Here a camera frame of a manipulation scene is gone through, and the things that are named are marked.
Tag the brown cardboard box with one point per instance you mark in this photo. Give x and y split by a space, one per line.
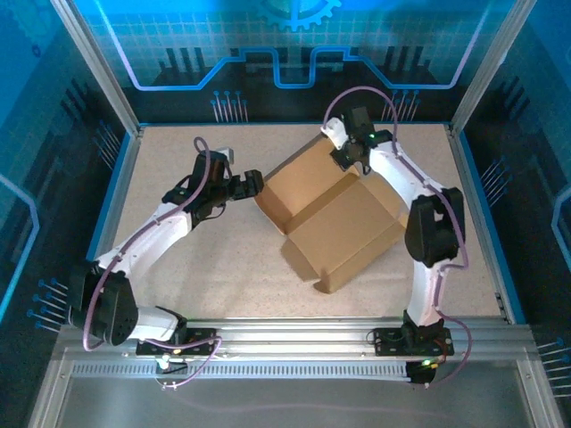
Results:
339 227

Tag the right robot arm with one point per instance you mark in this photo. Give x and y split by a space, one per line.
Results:
435 227

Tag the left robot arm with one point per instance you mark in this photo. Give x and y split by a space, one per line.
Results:
147 241

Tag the black connector box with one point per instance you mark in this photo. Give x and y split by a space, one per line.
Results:
421 372

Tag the blue gear print panel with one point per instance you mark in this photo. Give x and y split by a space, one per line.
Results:
178 44

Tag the grey metal tray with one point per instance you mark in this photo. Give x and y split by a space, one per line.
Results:
285 405

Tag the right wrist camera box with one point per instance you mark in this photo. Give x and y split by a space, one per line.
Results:
333 131

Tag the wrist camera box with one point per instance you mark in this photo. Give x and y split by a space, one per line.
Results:
226 154
333 131

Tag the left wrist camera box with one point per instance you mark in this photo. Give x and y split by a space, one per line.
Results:
226 154

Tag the left aluminium table rail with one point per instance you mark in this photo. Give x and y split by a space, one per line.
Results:
126 165

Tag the aluminium table rail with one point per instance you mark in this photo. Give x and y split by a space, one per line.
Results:
126 165
466 178

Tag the right aluminium table rail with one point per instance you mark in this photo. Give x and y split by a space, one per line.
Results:
466 178

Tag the right aluminium frame post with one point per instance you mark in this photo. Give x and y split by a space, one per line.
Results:
486 67

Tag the aluminium frame post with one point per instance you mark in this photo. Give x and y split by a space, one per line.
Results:
98 67
486 67

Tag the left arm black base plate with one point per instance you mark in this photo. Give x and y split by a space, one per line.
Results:
205 343

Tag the aluminium mounting rail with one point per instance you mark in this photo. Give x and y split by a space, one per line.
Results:
312 332

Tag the left aluminium frame post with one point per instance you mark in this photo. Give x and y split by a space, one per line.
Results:
98 67

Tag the right blue enclosure panel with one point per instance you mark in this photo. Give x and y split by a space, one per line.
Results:
535 134

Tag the blue enclosure panel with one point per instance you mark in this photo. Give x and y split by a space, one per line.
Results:
35 134
535 134

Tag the left blue enclosure panel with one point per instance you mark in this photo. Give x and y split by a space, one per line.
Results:
35 134

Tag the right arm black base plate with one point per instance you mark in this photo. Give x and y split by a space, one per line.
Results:
388 341

